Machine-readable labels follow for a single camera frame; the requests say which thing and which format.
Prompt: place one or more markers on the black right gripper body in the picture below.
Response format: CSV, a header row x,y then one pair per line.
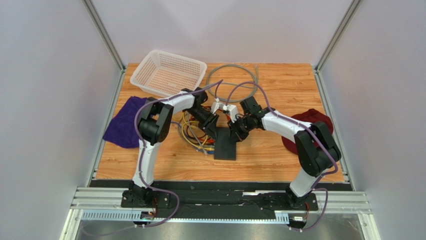
x,y
237,124

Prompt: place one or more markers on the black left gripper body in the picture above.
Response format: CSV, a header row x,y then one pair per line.
x,y
211,121

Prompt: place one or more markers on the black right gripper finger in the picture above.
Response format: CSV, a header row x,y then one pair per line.
x,y
233,136
244,132

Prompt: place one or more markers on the black network switch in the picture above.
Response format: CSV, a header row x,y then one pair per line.
x,y
224,147

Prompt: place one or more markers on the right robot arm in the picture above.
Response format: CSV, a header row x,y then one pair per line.
x,y
315,146

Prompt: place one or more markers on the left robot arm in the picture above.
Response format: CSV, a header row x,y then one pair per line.
x,y
152,124

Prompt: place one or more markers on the white perforated plastic basket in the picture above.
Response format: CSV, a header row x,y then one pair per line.
x,y
165,74

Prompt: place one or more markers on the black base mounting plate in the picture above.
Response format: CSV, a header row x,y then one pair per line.
x,y
263,199

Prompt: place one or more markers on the purple cloth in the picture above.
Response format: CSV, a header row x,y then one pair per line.
x,y
120,130

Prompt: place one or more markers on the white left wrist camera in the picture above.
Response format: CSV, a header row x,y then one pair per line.
x,y
217,106

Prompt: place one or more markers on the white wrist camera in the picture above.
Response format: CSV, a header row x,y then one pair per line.
x,y
231,111
217,106

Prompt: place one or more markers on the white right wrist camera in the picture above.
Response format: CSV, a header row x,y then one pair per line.
x,y
231,111

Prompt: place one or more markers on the aluminium frame rail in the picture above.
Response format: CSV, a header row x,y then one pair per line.
x,y
215,206

